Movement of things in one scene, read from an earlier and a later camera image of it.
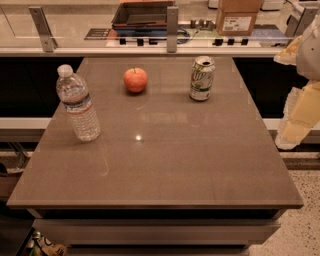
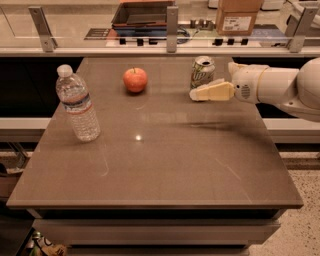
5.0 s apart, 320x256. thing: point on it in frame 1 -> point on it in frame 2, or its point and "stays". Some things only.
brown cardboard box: (237, 17) stays
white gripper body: (310, 50) -> (246, 83)
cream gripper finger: (301, 113) -> (218, 92)
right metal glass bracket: (298, 26) stays
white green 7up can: (201, 77) stays
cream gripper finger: (289, 54) -> (215, 82)
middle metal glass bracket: (172, 28) stays
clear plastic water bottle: (76, 99) stays
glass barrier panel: (143, 26) stays
